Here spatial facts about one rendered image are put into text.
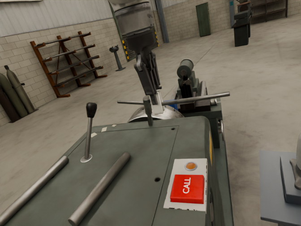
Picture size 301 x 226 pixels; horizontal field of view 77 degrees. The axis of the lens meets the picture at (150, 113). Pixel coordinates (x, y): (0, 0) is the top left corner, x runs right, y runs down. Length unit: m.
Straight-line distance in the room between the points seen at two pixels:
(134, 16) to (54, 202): 0.47
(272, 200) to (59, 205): 0.86
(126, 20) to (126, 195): 0.39
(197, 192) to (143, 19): 0.39
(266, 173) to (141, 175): 0.82
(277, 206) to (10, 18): 8.03
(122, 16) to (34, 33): 7.82
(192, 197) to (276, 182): 0.79
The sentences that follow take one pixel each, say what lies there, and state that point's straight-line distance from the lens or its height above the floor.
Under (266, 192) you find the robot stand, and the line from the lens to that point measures 1.08.
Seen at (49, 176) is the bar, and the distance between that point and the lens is 0.60.
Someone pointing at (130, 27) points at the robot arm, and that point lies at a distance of 0.50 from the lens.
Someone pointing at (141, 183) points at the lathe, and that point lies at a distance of 0.45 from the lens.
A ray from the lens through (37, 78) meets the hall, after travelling 7.94.
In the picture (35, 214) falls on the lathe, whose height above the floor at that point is 1.25.
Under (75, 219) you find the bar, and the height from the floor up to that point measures 1.27.
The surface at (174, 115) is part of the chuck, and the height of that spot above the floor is 1.19.
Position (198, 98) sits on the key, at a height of 1.35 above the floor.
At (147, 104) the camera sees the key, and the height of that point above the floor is 1.35.
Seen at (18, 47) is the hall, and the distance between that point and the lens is 7.87.
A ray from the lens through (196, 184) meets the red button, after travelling 0.40.
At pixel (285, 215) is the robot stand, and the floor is 0.75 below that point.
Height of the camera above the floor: 1.56
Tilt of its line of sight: 24 degrees down
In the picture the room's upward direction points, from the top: 16 degrees counter-clockwise
